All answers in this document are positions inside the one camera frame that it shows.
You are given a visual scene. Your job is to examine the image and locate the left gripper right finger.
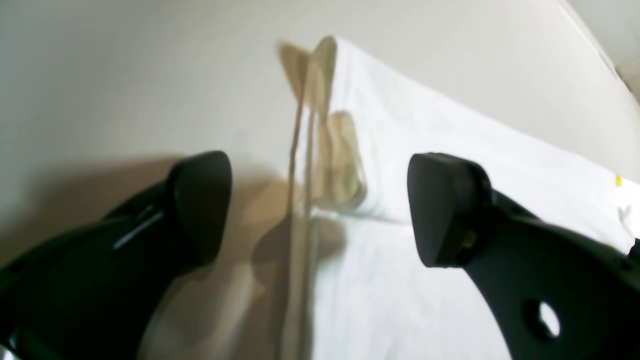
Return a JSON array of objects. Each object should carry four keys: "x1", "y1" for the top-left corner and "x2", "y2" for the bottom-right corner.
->
[{"x1": 407, "y1": 152, "x2": 640, "y2": 360}]

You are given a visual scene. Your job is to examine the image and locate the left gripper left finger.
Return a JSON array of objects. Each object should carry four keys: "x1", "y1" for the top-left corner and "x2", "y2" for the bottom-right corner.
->
[{"x1": 1, "y1": 151, "x2": 233, "y2": 360}]

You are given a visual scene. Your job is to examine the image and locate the white printed T-shirt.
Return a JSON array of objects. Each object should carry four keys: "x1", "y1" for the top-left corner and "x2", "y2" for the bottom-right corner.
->
[{"x1": 282, "y1": 36, "x2": 639, "y2": 360}]

